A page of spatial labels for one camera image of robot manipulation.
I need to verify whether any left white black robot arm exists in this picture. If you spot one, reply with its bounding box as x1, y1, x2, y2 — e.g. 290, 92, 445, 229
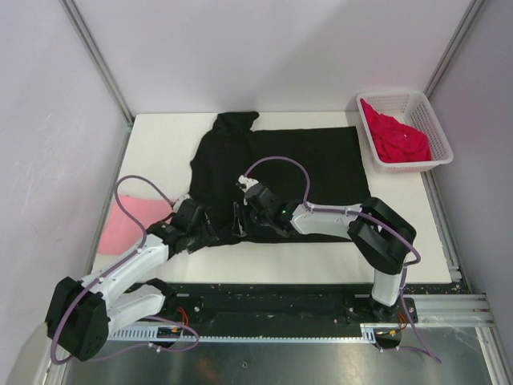
45, 198, 216, 365

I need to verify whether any right aluminium frame post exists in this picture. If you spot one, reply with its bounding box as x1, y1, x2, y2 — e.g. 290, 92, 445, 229
424, 0, 488, 99

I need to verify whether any aluminium frame post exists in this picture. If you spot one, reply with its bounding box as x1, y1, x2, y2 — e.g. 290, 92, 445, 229
59, 0, 135, 127
424, 0, 488, 99

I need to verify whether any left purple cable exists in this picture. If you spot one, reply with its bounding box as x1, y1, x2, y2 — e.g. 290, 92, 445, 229
49, 175, 200, 366

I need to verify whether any pink folded t shirt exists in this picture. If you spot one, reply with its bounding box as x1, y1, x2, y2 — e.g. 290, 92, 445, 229
97, 195, 172, 255

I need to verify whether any red crumpled t shirt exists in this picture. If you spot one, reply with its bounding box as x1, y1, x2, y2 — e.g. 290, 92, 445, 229
361, 99, 432, 164

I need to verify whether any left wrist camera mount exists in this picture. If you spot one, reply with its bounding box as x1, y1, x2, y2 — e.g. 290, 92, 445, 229
173, 194, 190, 209

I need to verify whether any left aluminium frame post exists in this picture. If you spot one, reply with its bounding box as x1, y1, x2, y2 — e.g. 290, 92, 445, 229
59, 0, 135, 127

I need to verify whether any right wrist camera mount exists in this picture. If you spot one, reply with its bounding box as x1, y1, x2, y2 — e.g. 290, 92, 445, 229
236, 175, 259, 193

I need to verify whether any grey slotted cable duct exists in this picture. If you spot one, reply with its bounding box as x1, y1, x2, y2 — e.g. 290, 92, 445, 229
107, 323, 400, 345

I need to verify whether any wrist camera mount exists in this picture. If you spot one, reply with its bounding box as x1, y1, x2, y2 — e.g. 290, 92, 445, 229
236, 175, 259, 193
173, 194, 190, 209

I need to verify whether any black t shirt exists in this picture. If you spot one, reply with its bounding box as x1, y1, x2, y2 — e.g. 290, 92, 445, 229
189, 111, 370, 245

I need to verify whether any purple cable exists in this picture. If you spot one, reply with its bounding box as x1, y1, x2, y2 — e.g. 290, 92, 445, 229
49, 175, 200, 366
244, 157, 442, 364

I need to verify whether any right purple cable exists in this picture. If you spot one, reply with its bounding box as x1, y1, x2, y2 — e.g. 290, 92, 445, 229
244, 157, 442, 364

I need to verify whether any white plastic basket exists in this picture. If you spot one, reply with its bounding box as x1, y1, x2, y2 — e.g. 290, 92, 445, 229
356, 89, 454, 173

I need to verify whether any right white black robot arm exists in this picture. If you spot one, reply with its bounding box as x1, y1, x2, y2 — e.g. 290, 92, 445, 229
234, 176, 421, 322

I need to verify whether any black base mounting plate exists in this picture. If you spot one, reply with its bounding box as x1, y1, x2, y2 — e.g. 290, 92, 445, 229
158, 283, 418, 336

